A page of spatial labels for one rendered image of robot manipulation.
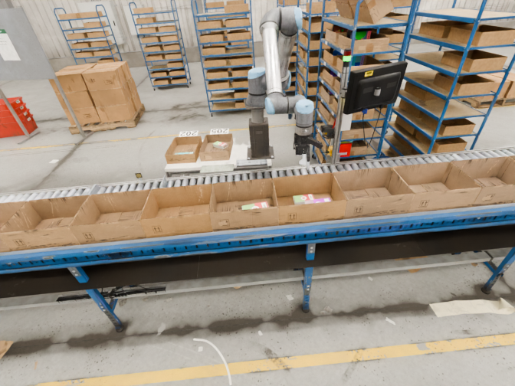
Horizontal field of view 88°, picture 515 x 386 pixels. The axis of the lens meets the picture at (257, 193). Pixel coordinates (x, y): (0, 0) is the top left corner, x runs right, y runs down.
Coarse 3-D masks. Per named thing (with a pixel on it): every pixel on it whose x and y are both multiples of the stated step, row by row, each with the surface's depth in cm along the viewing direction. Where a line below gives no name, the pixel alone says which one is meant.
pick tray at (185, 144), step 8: (184, 136) 279; (192, 136) 279; (200, 136) 279; (176, 144) 284; (184, 144) 285; (192, 144) 284; (200, 144) 273; (168, 152) 259; (176, 152) 271; (168, 160) 253; (176, 160) 253; (184, 160) 253; (192, 160) 253
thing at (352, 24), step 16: (416, 0) 204; (336, 16) 287; (320, 32) 297; (320, 48) 305; (336, 48) 255; (352, 48) 221; (400, 48) 230; (320, 64) 316; (320, 80) 316; (320, 96) 323; (320, 112) 338; (384, 128) 267; (368, 144) 306
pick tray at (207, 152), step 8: (208, 136) 281; (216, 136) 281; (224, 136) 281; (232, 136) 279; (208, 144) 282; (232, 144) 277; (200, 152) 250; (208, 152) 250; (216, 152) 250; (224, 152) 249; (208, 160) 255; (216, 160) 255; (224, 160) 255
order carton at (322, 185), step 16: (288, 176) 173; (304, 176) 174; (320, 176) 175; (288, 192) 181; (304, 192) 182; (320, 192) 183; (336, 192) 168; (288, 208) 152; (304, 208) 152; (320, 208) 153; (336, 208) 154; (288, 224) 159
